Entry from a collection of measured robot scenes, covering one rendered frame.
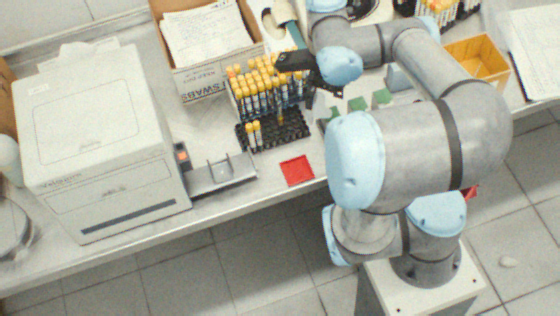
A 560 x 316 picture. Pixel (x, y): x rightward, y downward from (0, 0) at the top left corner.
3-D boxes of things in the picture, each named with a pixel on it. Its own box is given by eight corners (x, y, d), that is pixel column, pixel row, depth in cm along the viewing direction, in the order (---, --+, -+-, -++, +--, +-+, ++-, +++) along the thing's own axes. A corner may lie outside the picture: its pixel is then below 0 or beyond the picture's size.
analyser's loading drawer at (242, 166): (176, 205, 140) (171, 195, 136) (169, 182, 144) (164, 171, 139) (259, 176, 143) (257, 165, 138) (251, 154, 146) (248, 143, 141)
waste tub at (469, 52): (456, 110, 150) (463, 86, 142) (432, 71, 157) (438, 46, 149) (503, 94, 152) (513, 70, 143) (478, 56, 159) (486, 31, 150)
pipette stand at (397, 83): (392, 100, 153) (395, 75, 145) (383, 79, 157) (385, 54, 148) (429, 91, 154) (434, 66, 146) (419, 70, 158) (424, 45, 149)
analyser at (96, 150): (79, 247, 139) (22, 187, 113) (61, 153, 152) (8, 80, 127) (205, 204, 142) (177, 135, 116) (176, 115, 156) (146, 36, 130)
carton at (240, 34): (181, 108, 157) (168, 71, 144) (157, 32, 171) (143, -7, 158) (271, 79, 160) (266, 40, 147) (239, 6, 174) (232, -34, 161)
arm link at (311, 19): (308, 11, 107) (300, -22, 111) (310, 52, 116) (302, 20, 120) (352, 4, 107) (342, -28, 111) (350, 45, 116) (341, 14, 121)
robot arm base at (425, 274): (469, 282, 123) (477, 261, 115) (398, 294, 123) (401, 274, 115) (449, 219, 132) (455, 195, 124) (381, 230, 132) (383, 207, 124)
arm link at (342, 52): (384, 53, 103) (370, 7, 108) (320, 64, 102) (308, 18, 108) (382, 82, 109) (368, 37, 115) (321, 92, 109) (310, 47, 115)
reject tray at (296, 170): (288, 187, 143) (288, 185, 142) (279, 164, 146) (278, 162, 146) (315, 178, 144) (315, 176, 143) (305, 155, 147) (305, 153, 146)
